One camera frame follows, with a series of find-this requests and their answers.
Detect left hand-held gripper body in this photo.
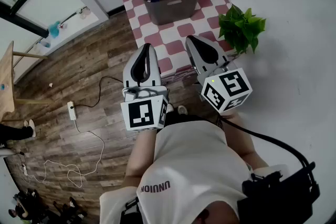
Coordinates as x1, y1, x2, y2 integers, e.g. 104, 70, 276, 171
120, 85, 169, 132

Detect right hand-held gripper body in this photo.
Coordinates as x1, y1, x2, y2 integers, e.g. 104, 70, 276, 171
194, 59, 254, 114

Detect person's right forearm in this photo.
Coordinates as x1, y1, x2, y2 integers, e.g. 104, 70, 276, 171
225, 109, 269, 169

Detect person's left forearm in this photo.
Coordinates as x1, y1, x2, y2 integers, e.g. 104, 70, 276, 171
124, 127, 159, 187

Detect red white checkered tablecloth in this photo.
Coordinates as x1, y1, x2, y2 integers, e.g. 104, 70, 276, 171
112, 0, 237, 85

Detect green leafy potted plant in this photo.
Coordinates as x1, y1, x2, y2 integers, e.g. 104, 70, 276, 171
218, 4, 267, 56

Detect person's black trousers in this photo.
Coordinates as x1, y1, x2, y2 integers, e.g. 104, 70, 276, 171
164, 111, 208, 128

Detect person's white t-shirt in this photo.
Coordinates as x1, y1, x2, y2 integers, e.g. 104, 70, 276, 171
99, 114, 291, 224

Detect blue duster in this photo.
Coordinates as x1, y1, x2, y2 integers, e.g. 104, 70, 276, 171
48, 20, 62, 39

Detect wooden table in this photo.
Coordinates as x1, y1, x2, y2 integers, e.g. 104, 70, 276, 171
0, 40, 48, 122

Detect black chest pack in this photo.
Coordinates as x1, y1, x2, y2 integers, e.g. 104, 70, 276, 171
237, 162, 321, 224

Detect person's bare neck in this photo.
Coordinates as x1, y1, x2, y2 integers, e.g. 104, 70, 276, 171
195, 200, 239, 224

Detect black power cable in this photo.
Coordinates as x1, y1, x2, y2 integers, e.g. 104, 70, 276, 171
74, 76, 124, 109

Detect thick black cable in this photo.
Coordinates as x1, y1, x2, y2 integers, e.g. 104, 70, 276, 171
217, 115, 316, 182

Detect long white cable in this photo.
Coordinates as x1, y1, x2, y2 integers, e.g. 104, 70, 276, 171
43, 119, 105, 188

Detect black harness strap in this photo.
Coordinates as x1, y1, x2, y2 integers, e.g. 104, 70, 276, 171
122, 196, 140, 224

